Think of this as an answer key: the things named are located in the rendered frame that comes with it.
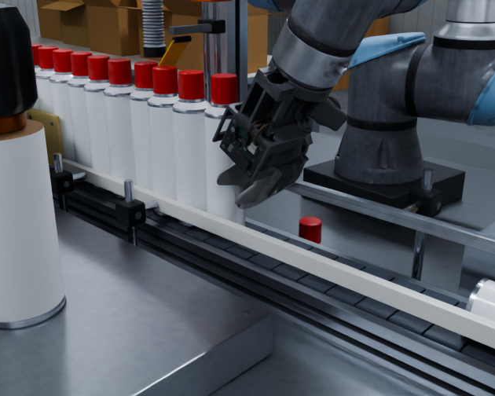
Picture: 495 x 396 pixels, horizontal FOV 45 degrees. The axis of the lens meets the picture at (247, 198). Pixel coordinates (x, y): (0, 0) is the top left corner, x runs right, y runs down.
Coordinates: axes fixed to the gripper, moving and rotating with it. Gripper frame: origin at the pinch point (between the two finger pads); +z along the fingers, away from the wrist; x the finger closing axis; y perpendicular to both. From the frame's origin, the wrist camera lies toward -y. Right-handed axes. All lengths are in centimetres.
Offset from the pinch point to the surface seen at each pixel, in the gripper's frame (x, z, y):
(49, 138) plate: -36.2, 19.8, 4.1
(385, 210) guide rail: 14.5, -11.4, -2.5
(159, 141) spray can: -14.1, 1.7, 3.2
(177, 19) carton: -144, 75, -127
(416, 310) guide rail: 24.6, -10.4, 4.8
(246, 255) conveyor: 5.9, 2.8, 4.2
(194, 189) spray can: -6.2, 3.5, 2.6
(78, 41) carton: -232, 148, -145
